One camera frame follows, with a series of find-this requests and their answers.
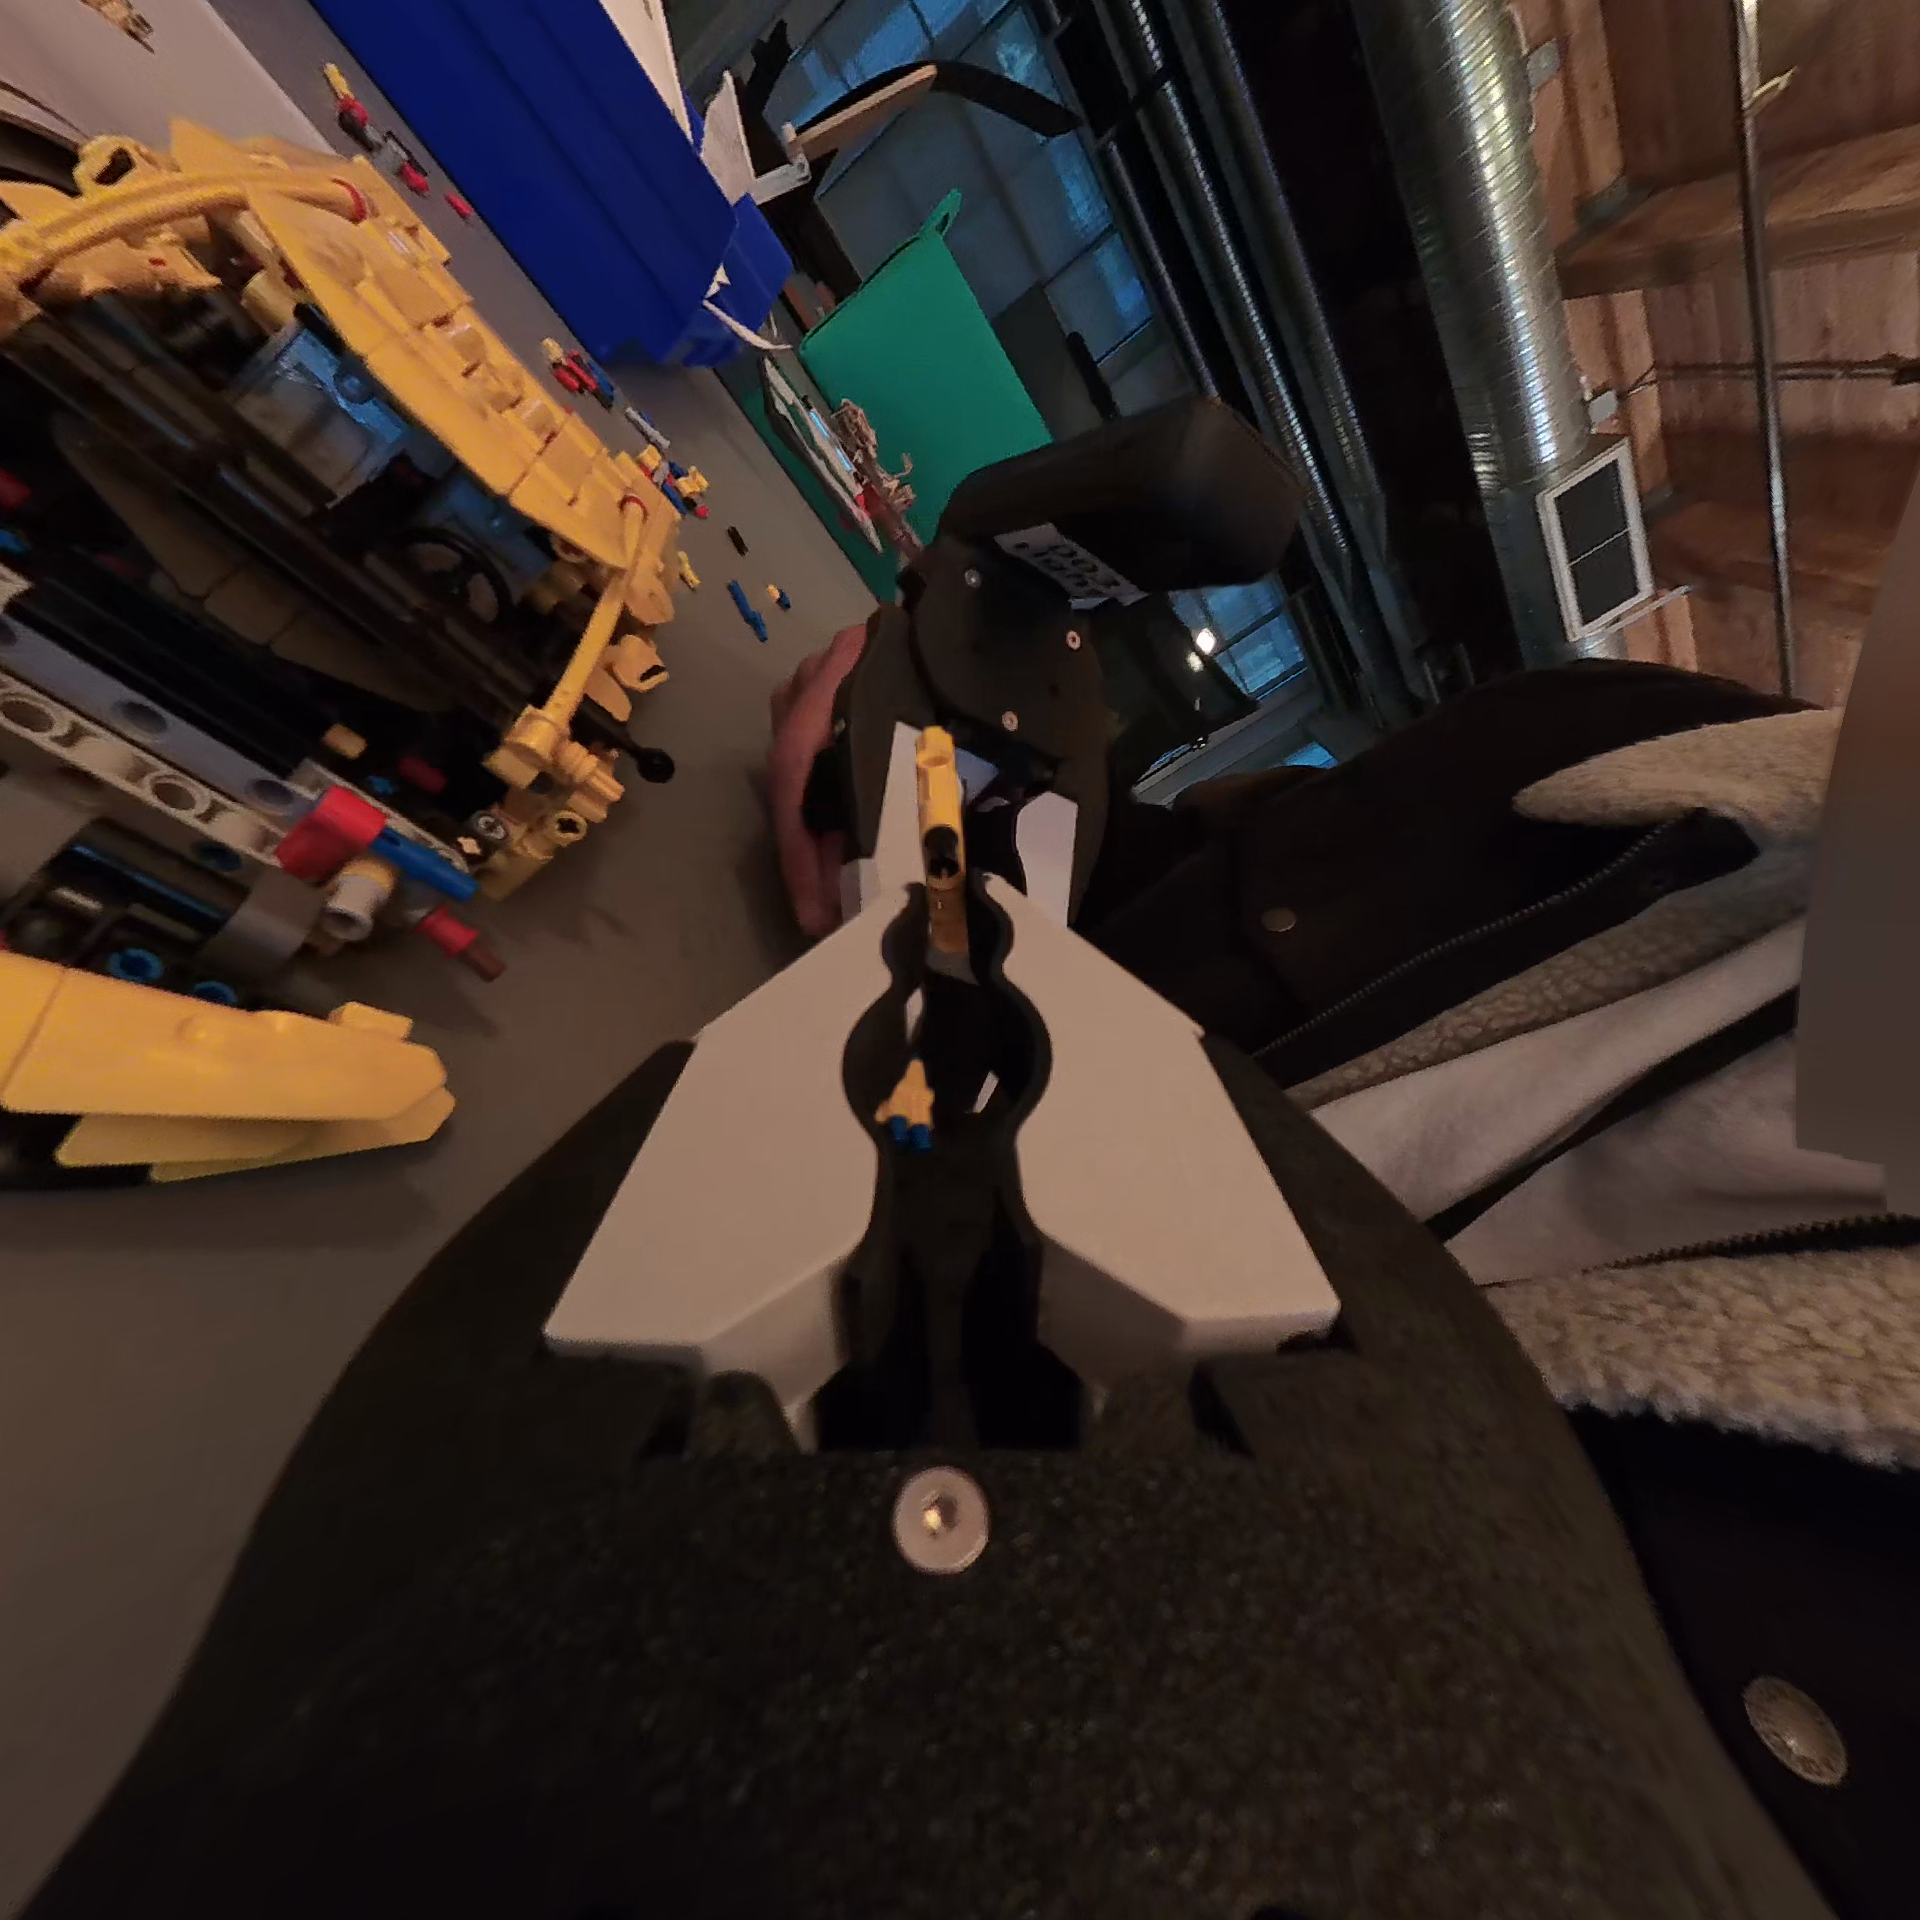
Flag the crumpled white paper wrappers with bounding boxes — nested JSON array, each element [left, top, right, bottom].
[[616, 0, 801, 357]]

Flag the grey desk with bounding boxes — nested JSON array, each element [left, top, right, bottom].
[[0, 0, 933, 1920]]

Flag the yellow toy brick car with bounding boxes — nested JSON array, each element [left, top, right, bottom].
[[0, 119, 708, 1188]]

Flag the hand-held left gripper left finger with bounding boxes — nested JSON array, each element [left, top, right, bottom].
[[543, 882, 936, 1449]]

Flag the person's right forearm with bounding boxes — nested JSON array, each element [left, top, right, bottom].
[[1080, 658, 1817, 1053]]

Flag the small wooden model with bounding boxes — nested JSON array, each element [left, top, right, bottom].
[[816, 396, 927, 531]]

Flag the white instruction booklet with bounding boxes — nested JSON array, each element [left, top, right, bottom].
[[0, 0, 340, 164]]

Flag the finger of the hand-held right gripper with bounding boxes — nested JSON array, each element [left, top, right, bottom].
[[1010, 792, 1087, 924], [836, 723, 927, 924]]

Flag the scattered small coloured bricks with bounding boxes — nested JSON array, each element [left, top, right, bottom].
[[322, 59, 797, 644]]

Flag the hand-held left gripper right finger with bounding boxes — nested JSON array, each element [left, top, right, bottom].
[[959, 876, 1338, 1449]]

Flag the silver ventilation duct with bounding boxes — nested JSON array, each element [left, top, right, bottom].
[[1351, 0, 1627, 667]]

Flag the blue plastic bin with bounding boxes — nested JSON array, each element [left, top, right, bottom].
[[305, 0, 797, 368]]

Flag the white shirt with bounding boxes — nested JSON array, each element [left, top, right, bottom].
[[1319, 914, 1891, 1283]]

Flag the yellow connector brick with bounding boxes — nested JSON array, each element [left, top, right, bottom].
[[913, 723, 980, 963]]

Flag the person's right hand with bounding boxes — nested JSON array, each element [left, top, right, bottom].
[[769, 623, 875, 939]]

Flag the green cutting mat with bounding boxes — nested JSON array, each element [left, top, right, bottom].
[[757, 359, 888, 549]]

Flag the white air vent grille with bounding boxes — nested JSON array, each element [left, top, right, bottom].
[[1532, 435, 1661, 640]]

